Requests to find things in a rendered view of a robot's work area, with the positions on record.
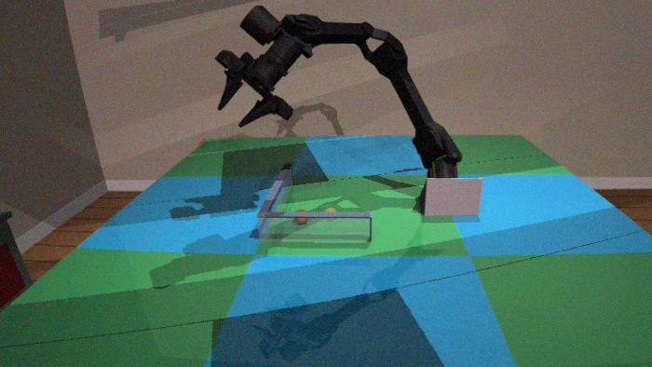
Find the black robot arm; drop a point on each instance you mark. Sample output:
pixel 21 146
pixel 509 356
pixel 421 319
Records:
pixel 297 34

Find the low clear l-shaped wall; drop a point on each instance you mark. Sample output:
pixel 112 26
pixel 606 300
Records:
pixel 310 229

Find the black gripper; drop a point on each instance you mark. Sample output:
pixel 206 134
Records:
pixel 266 72

